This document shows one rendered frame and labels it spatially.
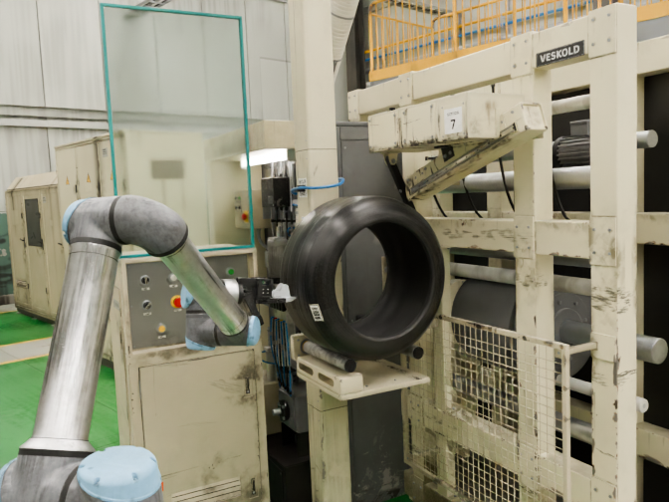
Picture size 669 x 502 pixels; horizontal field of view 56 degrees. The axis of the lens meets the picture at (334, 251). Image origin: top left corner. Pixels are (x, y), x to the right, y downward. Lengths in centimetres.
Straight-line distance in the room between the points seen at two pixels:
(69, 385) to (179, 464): 134
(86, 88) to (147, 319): 914
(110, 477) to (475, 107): 147
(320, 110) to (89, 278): 128
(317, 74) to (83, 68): 928
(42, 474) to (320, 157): 152
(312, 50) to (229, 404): 147
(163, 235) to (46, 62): 997
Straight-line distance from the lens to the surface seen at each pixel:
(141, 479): 131
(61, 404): 145
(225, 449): 277
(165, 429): 267
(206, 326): 194
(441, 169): 236
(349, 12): 288
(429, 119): 220
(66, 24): 1165
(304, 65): 247
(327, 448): 263
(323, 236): 204
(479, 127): 207
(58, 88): 1136
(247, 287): 203
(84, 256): 151
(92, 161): 590
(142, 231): 148
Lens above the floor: 148
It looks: 5 degrees down
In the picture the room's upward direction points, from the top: 2 degrees counter-clockwise
